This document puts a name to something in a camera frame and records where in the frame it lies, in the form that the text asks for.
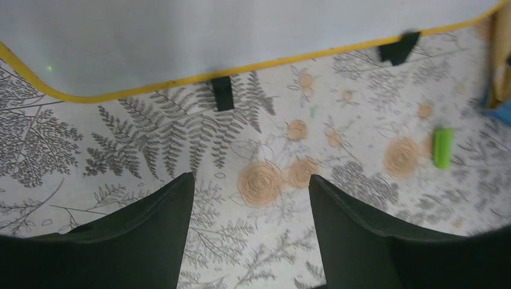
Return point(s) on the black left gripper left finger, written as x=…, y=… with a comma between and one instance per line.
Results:
x=138, y=246

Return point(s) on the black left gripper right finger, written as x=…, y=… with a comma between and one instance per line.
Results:
x=363, y=247

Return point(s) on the green marker cap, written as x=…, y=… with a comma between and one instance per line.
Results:
x=442, y=147

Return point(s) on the yellow framed whiteboard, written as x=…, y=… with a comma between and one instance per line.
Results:
x=97, y=51

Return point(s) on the black whiteboard clip left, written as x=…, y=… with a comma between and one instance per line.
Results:
x=223, y=93

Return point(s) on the black whiteboard clip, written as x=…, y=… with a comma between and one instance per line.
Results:
x=397, y=53
x=223, y=93

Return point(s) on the black whiteboard clip right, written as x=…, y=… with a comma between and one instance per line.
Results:
x=397, y=53

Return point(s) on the blue pikachu cloth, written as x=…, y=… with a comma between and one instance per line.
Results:
x=496, y=98

